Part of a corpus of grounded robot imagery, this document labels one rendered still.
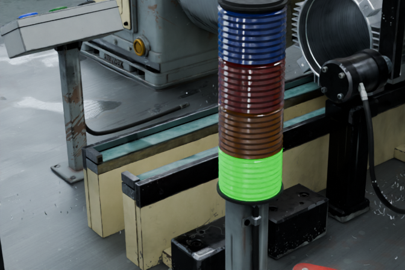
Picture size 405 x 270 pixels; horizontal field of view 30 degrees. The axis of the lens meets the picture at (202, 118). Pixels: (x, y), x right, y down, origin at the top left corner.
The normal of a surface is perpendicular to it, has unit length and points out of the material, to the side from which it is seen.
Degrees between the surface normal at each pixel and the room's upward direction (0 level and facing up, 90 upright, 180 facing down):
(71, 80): 90
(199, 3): 103
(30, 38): 67
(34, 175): 0
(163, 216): 90
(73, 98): 90
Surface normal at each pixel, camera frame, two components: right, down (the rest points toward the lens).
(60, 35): 0.56, -0.07
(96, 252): -0.01, -0.91
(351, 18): 0.62, 0.22
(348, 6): 0.61, 0.46
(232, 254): -0.79, 0.26
